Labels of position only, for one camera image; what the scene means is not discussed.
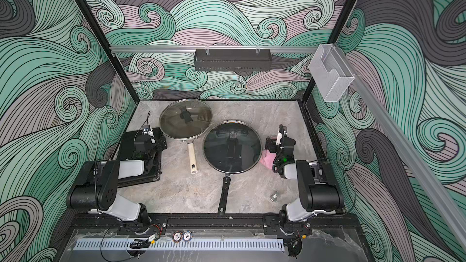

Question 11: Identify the pink fluffy cloth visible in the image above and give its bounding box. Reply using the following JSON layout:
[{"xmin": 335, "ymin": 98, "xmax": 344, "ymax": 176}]
[{"xmin": 259, "ymin": 150, "xmax": 276, "ymax": 170}]

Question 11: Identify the small glass pot lid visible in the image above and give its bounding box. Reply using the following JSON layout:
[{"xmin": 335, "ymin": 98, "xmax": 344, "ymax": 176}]
[{"xmin": 159, "ymin": 99, "xmax": 213, "ymax": 139}]

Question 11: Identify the large glass pot lid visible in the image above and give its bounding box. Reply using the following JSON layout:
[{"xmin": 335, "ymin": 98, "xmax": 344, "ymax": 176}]
[{"xmin": 203, "ymin": 121, "xmax": 262, "ymax": 174}]

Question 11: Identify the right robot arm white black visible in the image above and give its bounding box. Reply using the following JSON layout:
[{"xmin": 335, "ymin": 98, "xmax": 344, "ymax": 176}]
[{"xmin": 265, "ymin": 133, "xmax": 344, "ymax": 226}]

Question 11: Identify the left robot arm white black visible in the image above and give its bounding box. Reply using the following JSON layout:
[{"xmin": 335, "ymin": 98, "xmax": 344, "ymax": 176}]
[{"xmin": 66, "ymin": 129, "xmax": 167, "ymax": 229}]

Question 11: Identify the black flat case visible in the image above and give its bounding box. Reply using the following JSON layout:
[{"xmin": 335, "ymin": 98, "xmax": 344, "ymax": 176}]
[{"xmin": 116, "ymin": 127, "xmax": 164, "ymax": 188}]

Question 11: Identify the small metal knob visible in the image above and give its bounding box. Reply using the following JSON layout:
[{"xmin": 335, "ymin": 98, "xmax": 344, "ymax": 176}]
[{"xmin": 269, "ymin": 191, "xmax": 279, "ymax": 203}]

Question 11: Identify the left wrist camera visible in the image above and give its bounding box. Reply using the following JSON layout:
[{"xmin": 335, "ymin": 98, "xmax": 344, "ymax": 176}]
[{"xmin": 141, "ymin": 125, "xmax": 154, "ymax": 138}]

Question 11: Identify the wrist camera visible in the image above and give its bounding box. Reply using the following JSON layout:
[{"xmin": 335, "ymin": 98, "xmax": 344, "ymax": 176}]
[
  {"xmin": 275, "ymin": 124, "xmax": 286, "ymax": 147},
  {"xmin": 141, "ymin": 125, "xmax": 154, "ymax": 138}
]

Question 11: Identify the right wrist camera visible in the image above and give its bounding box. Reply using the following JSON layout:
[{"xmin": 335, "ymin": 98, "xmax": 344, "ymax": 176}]
[{"xmin": 275, "ymin": 124, "xmax": 286, "ymax": 147}]

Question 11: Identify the brown pan beige handle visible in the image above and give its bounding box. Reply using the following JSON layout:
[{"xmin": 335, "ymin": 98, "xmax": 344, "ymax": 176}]
[{"xmin": 167, "ymin": 137, "xmax": 199, "ymax": 175}]

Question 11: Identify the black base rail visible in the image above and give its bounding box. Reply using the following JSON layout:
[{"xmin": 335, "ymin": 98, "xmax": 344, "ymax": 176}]
[{"xmin": 70, "ymin": 213, "xmax": 360, "ymax": 236}]

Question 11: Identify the clear mesh wall bin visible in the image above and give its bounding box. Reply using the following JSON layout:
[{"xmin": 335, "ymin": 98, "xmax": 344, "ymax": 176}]
[{"xmin": 308, "ymin": 44, "xmax": 354, "ymax": 103}]

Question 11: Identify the aluminium wall rail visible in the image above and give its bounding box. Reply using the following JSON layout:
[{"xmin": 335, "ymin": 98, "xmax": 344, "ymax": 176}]
[{"xmin": 109, "ymin": 45, "xmax": 318, "ymax": 54}]

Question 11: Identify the black wall shelf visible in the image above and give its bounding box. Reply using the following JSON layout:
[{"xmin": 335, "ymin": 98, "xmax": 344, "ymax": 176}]
[{"xmin": 194, "ymin": 49, "xmax": 273, "ymax": 72}]

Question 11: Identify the white slotted cable duct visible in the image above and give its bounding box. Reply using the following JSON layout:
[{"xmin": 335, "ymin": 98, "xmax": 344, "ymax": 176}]
[{"xmin": 72, "ymin": 238, "xmax": 285, "ymax": 252}]

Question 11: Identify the aluminium side rail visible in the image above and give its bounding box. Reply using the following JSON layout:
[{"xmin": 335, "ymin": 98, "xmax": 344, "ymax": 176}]
[{"xmin": 333, "ymin": 45, "xmax": 466, "ymax": 249}]

